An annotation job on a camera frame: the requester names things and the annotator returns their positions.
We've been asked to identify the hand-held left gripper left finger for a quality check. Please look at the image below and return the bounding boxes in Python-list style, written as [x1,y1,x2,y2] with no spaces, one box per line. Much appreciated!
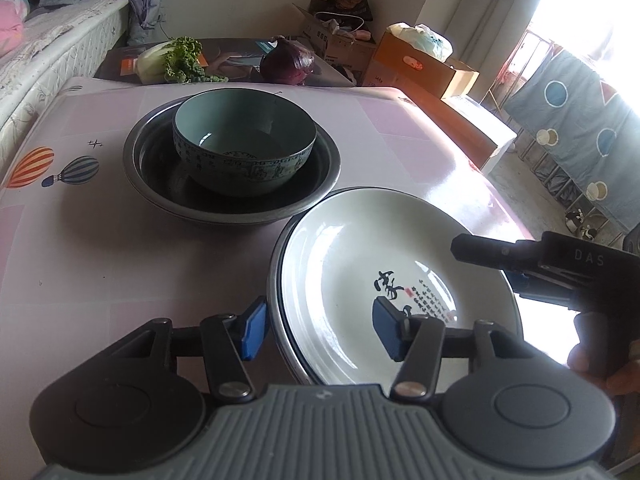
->
[107,295,271,403]

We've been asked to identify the white plastic bag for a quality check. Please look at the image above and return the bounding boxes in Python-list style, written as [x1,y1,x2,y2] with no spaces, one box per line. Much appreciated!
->
[386,22,453,61]

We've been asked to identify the blue cloth with circles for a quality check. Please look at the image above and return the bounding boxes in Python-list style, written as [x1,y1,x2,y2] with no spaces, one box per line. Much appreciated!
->
[502,50,640,233]

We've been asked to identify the large steel plate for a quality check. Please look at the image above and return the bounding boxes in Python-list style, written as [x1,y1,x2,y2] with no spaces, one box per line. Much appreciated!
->
[266,187,525,386]

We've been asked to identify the white and orange box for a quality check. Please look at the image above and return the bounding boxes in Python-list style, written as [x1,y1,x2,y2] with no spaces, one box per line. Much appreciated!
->
[442,96,518,171]

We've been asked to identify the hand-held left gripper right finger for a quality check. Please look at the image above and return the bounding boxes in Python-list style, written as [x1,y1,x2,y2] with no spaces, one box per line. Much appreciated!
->
[371,295,533,400]

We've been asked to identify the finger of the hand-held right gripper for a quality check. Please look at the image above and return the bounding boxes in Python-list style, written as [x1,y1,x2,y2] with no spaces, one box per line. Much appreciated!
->
[507,269,582,311]
[451,234,545,271]

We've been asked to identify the dark brown bag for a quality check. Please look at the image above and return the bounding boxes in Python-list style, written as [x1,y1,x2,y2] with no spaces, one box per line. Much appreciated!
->
[327,0,375,23]

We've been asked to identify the person's right hand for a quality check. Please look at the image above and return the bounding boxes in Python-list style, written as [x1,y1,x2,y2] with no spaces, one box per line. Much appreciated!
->
[566,342,640,398]

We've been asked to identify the napa cabbage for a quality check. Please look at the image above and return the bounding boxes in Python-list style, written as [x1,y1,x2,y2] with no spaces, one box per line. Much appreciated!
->
[136,36,228,85]

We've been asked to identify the teal ceramic bowl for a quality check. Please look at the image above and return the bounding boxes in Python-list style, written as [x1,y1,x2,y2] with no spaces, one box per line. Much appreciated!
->
[172,88,318,197]

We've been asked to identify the white calligraphy ceramic plate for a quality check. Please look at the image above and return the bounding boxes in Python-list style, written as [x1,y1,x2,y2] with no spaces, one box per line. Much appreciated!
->
[272,189,521,386]

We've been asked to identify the dark printed flat box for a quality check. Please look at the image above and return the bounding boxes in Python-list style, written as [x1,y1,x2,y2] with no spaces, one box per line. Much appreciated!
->
[94,37,353,88]

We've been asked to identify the pink floral quilt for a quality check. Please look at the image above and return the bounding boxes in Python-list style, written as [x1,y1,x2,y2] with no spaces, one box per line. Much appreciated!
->
[0,0,28,58]

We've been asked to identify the bed with white mattress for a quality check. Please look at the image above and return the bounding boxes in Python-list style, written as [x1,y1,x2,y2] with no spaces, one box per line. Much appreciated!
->
[0,0,130,133]

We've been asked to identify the open brown cardboard box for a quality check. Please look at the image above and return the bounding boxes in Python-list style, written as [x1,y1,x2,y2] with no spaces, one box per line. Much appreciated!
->
[292,2,378,73]

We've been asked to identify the orange cardboard box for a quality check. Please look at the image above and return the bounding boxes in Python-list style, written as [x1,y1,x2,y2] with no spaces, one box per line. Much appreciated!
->
[361,31,480,101]

